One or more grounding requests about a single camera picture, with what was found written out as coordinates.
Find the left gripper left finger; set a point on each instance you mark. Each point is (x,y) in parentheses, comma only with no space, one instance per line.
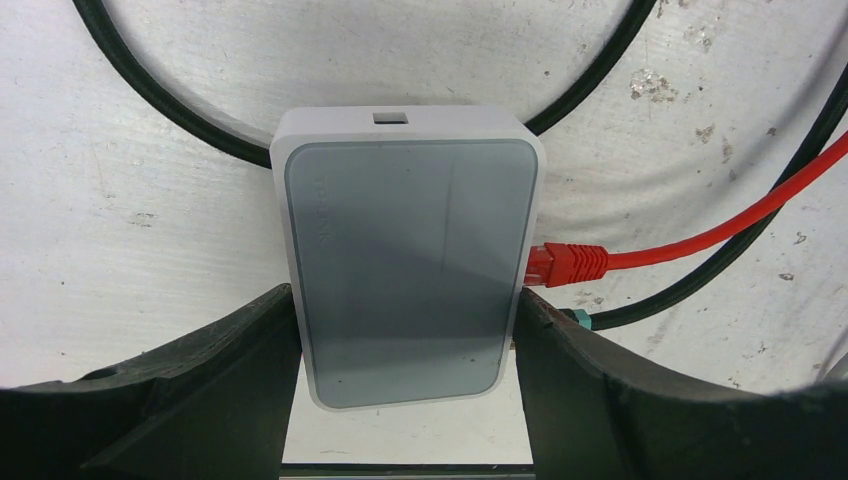
(212,404)

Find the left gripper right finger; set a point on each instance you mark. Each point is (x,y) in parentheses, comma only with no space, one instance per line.
(595,410)

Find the white network switch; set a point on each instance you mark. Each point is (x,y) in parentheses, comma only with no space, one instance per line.
(407,233)

